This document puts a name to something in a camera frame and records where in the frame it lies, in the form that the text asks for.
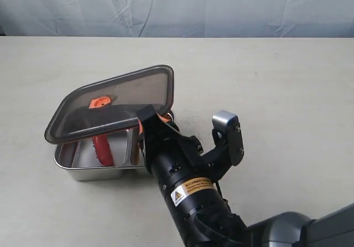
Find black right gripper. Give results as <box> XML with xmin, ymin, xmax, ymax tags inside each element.
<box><xmin>137</xmin><ymin>105</ymin><xmax>205</xmax><ymax>186</ymax></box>

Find dark lid with orange seal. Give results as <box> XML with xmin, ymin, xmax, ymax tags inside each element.
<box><xmin>44</xmin><ymin>65</ymin><xmax>174</xmax><ymax>145</ymax></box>

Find red sausage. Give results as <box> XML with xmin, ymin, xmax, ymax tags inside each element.
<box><xmin>92</xmin><ymin>135</ymin><xmax>114</xmax><ymax>167</ymax></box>

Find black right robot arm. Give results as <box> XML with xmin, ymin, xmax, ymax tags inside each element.
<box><xmin>137</xmin><ymin>105</ymin><xmax>353</xmax><ymax>246</ymax></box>

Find steel two-compartment lunch box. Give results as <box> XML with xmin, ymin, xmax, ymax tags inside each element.
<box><xmin>54</xmin><ymin>127</ymin><xmax>144</xmax><ymax>181</ymax></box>

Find white backdrop cloth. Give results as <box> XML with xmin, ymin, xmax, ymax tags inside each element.
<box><xmin>1</xmin><ymin>0</ymin><xmax>353</xmax><ymax>38</ymax></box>

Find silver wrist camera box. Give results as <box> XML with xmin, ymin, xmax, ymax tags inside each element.
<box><xmin>212</xmin><ymin>110</ymin><xmax>244</xmax><ymax>166</ymax></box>

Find black cable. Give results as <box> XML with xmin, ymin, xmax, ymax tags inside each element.
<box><xmin>214</xmin><ymin>180</ymin><xmax>230</xmax><ymax>203</ymax></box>

